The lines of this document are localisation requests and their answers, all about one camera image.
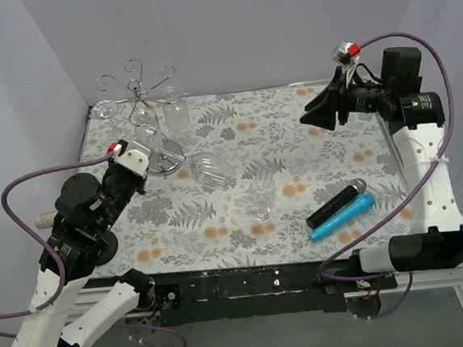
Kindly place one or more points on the black microphone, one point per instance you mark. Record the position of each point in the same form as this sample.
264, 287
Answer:
354, 188

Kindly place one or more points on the blue toy microphone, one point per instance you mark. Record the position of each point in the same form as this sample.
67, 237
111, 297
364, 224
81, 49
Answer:
361, 204

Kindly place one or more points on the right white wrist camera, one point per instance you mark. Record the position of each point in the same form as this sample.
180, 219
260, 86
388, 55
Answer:
347, 55

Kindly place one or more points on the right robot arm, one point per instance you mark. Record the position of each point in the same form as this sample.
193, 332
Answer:
420, 130

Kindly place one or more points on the floral tablecloth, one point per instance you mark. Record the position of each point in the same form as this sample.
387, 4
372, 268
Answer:
179, 225

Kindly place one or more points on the glitter microphone on stand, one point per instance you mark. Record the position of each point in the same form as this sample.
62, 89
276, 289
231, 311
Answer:
45, 221

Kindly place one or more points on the patterned tumbler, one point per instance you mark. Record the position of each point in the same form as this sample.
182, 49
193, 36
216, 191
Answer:
175, 109
147, 128

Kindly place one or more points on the black table front rail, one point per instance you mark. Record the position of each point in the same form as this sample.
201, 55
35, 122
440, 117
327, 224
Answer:
212, 295

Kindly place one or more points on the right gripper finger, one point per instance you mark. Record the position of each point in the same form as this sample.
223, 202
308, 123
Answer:
323, 117
326, 99

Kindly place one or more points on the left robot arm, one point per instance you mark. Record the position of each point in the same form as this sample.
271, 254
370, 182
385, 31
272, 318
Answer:
81, 240

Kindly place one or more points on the chrome wine glass rack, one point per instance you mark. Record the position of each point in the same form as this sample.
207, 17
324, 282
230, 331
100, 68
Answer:
167, 155

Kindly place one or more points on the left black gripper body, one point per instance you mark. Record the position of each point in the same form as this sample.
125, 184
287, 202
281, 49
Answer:
133, 181

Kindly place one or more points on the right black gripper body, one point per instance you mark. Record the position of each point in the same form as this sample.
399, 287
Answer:
341, 96

